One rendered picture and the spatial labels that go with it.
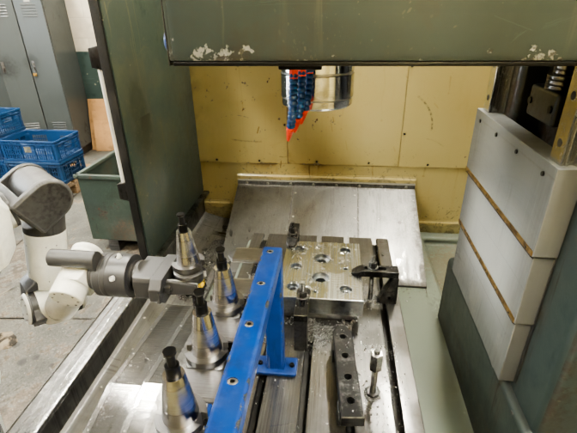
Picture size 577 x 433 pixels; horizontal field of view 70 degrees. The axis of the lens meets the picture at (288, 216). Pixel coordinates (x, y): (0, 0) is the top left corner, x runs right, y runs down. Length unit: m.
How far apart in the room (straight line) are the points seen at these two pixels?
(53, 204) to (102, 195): 2.23
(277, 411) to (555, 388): 0.54
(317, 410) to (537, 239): 0.56
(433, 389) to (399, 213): 0.89
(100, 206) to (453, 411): 2.70
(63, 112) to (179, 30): 5.15
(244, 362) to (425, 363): 0.97
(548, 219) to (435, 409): 0.72
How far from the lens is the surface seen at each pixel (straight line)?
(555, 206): 0.88
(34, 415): 1.27
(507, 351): 1.07
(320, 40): 0.63
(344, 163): 2.08
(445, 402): 1.42
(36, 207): 1.05
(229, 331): 0.68
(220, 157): 2.15
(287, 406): 0.98
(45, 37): 5.67
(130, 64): 1.56
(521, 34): 0.67
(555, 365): 0.96
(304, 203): 2.04
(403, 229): 1.98
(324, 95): 0.89
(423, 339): 1.59
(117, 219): 3.33
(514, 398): 1.14
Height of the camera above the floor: 1.67
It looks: 27 degrees down
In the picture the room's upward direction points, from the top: 1 degrees counter-clockwise
